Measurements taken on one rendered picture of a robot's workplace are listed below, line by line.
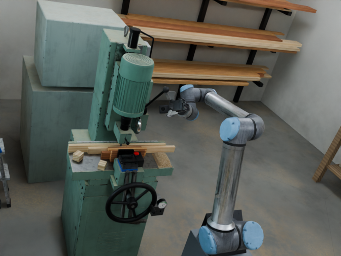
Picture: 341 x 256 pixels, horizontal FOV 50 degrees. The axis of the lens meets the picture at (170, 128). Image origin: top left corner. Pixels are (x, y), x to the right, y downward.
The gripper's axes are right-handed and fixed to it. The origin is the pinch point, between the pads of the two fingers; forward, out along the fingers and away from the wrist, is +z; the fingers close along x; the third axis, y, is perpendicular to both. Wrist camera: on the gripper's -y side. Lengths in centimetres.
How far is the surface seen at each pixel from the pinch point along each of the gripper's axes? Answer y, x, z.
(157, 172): -18.1, 35.0, -19.8
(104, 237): -62, 70, -25
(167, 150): -16.3, 20.4, -32.9
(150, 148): -22.9, 19.4, -23.6
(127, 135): -26.0, 13.9, -1.7
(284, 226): 24, 82, -185
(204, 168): -50, 18, -192
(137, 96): -8.9, -2.5, 12.7
